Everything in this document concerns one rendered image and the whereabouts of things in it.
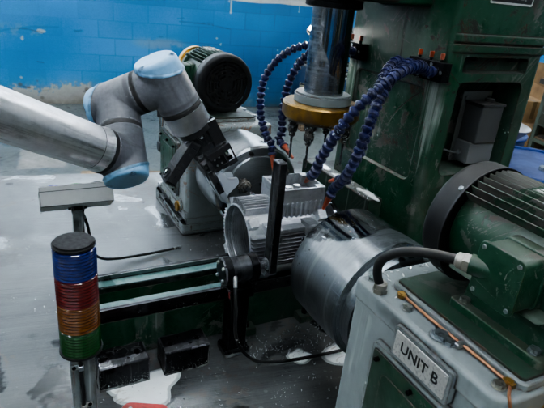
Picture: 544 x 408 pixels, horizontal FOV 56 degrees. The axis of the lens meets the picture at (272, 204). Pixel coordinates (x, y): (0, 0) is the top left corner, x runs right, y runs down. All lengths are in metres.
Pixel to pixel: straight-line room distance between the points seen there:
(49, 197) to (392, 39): 0.89
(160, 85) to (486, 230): 0.66
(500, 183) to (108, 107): 0.74
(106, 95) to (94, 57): 5.62
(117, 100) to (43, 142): 0.23
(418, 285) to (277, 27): 6.34
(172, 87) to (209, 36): 5.75
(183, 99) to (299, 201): 0.35
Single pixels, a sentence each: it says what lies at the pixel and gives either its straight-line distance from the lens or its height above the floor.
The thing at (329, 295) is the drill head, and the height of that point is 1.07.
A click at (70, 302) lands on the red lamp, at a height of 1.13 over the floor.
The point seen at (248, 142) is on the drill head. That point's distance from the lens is 1.43.
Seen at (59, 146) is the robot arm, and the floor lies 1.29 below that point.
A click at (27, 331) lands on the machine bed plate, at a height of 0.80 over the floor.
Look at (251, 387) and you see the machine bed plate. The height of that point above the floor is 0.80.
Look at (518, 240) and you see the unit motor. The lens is 0.69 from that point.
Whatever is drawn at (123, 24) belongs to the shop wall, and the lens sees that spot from 6.68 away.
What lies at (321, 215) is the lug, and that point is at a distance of 1.21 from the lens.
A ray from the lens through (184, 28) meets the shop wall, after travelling 6.75.
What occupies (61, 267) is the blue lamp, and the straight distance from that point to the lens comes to 0.76.
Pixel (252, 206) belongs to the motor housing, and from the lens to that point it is 1.16.
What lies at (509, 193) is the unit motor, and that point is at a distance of 0.74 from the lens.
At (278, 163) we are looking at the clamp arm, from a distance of 1.01.
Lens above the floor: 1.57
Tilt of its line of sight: 23 degrees down
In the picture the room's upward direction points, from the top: 6 degrees clockwise
